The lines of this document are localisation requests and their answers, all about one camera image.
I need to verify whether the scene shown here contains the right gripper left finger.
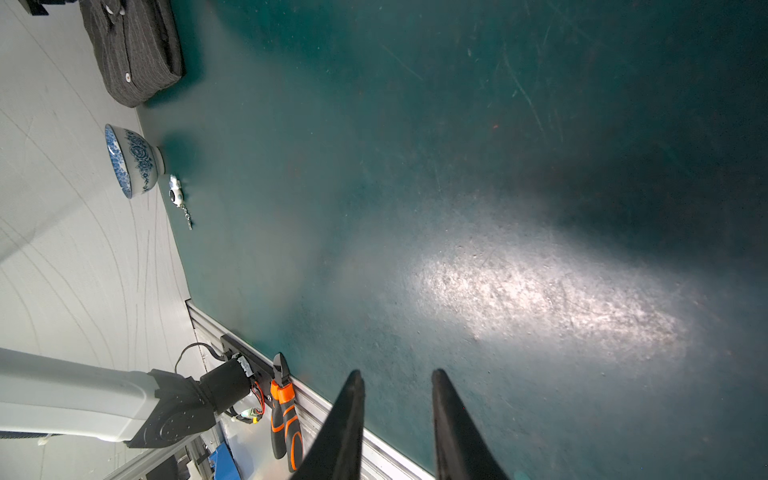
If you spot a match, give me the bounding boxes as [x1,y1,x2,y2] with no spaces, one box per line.
[292,370,365,479]

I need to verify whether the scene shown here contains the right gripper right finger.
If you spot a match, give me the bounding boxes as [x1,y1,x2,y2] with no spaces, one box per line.
[431,369,508,479]

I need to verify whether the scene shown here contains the grey pinstriped long sleeve shirt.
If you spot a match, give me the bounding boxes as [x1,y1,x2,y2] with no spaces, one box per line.
[79,0,185,108]

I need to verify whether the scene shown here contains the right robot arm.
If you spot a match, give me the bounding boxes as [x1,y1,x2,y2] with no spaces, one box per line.
[1,349,365,479]

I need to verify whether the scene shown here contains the orange black pliers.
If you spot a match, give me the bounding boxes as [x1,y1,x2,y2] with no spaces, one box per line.
[270,353,304,473]

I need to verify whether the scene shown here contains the small metal clip on table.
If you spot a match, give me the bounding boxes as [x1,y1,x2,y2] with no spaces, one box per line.
[169,175,193,230]

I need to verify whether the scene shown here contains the blue white ceramic plate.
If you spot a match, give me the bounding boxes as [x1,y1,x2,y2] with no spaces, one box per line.
[104,124,165,199]

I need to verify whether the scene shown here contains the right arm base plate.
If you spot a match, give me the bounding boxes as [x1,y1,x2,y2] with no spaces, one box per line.
[220,334,274,407]

